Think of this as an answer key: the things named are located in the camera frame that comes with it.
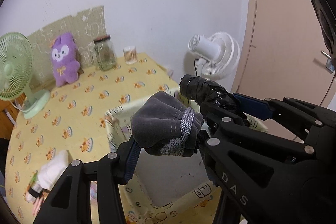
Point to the yellow patterned tablecloth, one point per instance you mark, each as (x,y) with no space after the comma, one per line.
(74,120)

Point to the pink tissue pack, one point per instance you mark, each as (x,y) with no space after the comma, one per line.
(37,205)

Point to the beige door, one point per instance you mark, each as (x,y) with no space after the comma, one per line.
(284,53)

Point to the white standing fan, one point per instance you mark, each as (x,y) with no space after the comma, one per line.
(217,56)

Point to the purple plush toy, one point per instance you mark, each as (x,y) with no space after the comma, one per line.
(63,57)

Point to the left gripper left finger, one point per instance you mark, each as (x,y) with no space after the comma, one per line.
(69,201)

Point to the grey knit gloves bundle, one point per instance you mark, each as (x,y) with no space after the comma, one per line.
(164,126)

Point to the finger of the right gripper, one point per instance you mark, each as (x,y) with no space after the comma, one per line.
(292,114)
(227,126)

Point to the cotton swab container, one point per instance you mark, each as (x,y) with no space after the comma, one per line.
(130,55)

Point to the patterned board against wall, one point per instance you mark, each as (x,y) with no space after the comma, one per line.
(85,26)

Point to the patterned storage box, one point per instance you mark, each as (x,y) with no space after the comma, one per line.
(162,187)

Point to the black plastic bag roll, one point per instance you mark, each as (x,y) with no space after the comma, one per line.
(201,90)

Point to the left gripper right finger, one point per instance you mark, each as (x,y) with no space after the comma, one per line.
(279,189)

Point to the green desk fan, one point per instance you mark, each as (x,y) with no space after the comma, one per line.
(17,72)

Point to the glass jar with lid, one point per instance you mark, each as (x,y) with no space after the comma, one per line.
(104,52)

